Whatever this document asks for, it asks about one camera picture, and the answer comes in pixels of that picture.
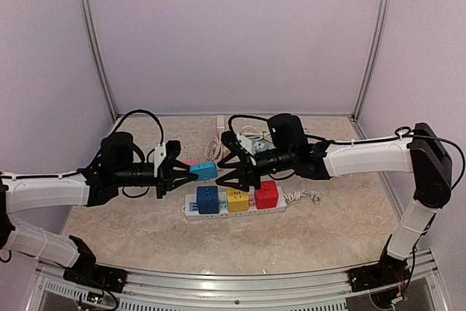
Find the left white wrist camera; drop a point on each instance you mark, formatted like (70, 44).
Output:
(163, 154)

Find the red cube socket adapter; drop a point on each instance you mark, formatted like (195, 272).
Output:
(267, 196)

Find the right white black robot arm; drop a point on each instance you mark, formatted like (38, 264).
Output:
(409, 150)

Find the aluminium corner post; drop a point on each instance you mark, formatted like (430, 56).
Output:
(373, 53)
(97, 59)

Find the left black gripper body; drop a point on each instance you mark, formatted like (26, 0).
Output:
(162, 178)

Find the light blue adapter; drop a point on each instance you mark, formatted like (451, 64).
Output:
(205, 171)

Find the left aluminium corner post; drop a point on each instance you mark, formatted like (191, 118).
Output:
(97, 59)

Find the yellow cube socket adapter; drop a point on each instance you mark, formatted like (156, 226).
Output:
(237, 200)

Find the white multicolour power strip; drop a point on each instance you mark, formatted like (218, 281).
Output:
(191, 212)

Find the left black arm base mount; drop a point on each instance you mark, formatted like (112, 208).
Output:
(94, 276)

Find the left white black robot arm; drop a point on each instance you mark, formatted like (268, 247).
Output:
(118, 164)

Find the teal power strip with cord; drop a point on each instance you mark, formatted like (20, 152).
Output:
(261, 139)

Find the pink flat plug adapter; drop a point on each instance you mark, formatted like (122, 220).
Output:
(191, 161)

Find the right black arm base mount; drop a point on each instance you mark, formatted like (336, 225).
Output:
(386, 271)

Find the aluminium front frame rail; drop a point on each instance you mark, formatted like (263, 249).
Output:
(328, 289)

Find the dark blue cube socket adapter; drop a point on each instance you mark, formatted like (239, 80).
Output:
(207, 200)

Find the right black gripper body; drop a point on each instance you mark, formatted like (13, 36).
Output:
(245, 165)

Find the right aluminium corner post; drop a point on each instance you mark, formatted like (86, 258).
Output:
(373, 53)

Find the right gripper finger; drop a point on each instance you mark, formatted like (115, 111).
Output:
(231, 161)
(230, 180)

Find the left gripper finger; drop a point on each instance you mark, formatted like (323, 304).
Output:
(179, 180)
(175, 164)

